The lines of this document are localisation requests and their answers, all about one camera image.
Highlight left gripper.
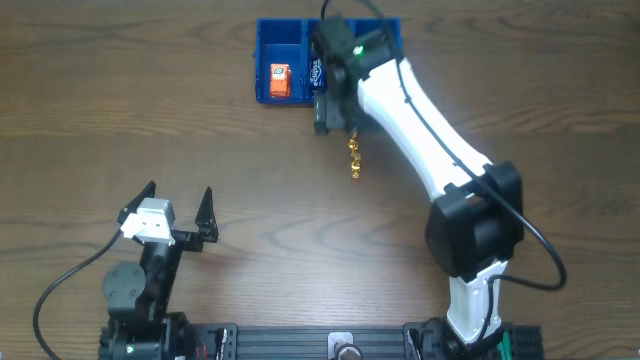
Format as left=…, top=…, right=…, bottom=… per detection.
left=117, top=180, right=220, bottom=254

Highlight orange candy box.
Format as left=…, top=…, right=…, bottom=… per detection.
left=269, top=62, right=293, bottom=99

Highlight blue candy pack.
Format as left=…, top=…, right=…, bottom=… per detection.
left=309, top=58, right=327, bottom=93

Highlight blue tray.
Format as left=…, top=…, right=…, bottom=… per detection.
left=254, top=17, right=404, bottom=106

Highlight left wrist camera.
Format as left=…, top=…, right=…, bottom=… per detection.
left=120, top=197, right=177, bottom=246

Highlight mounting rail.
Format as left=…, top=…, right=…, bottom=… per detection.
left=99, top=323, right=544, bottom=360

